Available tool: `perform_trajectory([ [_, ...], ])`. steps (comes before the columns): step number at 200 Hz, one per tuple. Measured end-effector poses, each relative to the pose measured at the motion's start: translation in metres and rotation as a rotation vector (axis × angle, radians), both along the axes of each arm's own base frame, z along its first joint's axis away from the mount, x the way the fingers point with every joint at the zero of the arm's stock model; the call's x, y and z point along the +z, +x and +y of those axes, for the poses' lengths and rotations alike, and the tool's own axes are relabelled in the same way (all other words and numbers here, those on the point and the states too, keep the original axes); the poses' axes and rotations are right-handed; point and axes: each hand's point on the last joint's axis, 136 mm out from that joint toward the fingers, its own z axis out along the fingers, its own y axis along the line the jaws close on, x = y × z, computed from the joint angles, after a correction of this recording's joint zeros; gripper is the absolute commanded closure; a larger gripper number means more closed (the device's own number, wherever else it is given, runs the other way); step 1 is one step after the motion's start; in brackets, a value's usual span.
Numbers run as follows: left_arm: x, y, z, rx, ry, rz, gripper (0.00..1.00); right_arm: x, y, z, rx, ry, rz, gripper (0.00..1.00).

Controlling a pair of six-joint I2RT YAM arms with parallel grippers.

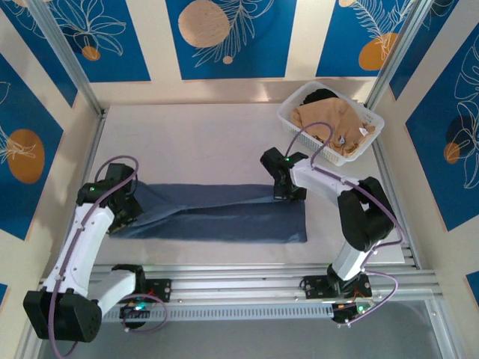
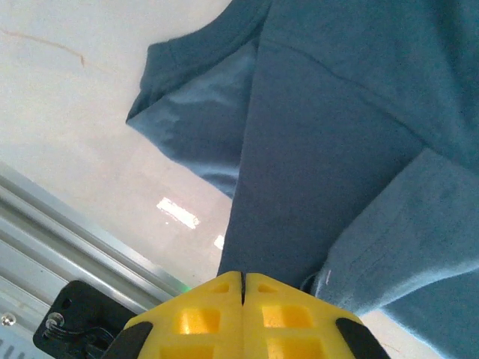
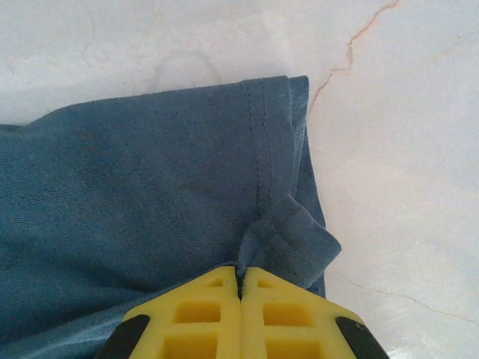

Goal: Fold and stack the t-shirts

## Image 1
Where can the left controller circuit board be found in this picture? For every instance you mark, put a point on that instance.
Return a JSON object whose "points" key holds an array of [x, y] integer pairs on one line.
{"points": [[136, 311]]}

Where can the right controller circuit board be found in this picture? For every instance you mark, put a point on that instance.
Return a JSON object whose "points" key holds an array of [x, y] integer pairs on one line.
{"points": [[353, 310]]}

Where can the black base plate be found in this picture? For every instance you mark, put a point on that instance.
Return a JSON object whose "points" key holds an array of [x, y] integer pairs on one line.
{"points": [[314, 286], [161, 289]]}

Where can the tan t-shirt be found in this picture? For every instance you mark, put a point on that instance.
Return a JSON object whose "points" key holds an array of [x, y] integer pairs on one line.
{"points": [[329, 112]]}

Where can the grey metal sheet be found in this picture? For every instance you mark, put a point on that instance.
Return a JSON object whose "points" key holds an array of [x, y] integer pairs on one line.
{"points": [[239, 340]]}

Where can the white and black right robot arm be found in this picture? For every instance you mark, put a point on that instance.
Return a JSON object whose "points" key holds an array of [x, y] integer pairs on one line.
{"points": [[318, 179]]}

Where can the controller circuit board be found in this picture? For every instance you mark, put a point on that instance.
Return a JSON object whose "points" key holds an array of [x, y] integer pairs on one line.
{"points": [[136, 311], [353, 310]]}

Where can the aluminium side rail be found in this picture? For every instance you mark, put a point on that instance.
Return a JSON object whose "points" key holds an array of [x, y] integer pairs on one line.
{"points": [[381, 161], [96, 129]]}

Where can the blue floral wall panel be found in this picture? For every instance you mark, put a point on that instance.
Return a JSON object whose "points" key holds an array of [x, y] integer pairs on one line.
{"points": [[348, 37], [449, 168], [22, 187], [112, 56], [239, 56]]}

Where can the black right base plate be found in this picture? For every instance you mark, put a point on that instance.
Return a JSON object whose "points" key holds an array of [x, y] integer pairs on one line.
{"points": [[314, 286]]}

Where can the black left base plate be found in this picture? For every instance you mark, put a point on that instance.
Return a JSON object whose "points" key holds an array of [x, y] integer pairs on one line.
{"points": [[161, 289]]}

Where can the black t-shirt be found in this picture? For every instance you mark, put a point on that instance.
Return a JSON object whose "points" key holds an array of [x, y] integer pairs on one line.
{"points": [[316, 96]]}

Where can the white plastic basket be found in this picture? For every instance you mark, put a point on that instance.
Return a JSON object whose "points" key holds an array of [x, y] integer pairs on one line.
{"points": [[295, 129]]}

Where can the aluminium frame post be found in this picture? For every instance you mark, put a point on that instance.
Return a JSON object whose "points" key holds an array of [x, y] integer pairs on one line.
{"points": [[71, 63], [396, 56]]}

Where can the blue t-shirt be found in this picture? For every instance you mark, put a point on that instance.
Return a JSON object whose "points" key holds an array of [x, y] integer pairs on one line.
{"points": [[232, 220]]}

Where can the aluminium frame rail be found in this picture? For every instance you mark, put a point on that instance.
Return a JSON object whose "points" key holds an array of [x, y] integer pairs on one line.
{"points": [[239, 284]]}

